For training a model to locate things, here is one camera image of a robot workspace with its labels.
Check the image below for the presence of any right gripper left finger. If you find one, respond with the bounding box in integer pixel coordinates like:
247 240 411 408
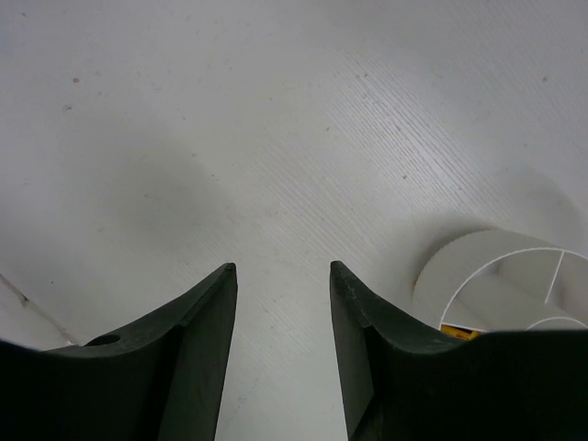
1 264 238 440

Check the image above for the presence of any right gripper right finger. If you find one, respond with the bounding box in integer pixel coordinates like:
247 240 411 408
330 261 587 440

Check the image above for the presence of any yellow striped curved lego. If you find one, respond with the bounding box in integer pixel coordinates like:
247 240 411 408
440 324 481 341

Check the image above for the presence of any white round divided container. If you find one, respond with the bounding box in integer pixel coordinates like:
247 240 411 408
413 230 587 333

